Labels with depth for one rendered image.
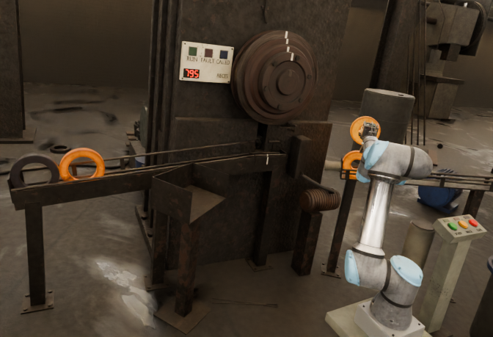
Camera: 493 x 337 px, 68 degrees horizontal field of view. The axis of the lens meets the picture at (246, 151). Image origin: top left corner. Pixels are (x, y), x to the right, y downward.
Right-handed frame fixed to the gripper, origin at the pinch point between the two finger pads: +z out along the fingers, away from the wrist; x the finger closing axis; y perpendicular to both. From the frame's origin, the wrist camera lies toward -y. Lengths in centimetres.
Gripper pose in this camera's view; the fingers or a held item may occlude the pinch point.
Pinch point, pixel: (365, 127)
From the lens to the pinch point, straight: 206.7
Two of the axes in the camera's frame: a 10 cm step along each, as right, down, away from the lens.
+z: 2.0, -5.1, 8.4
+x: -9.8, -1.7, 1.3
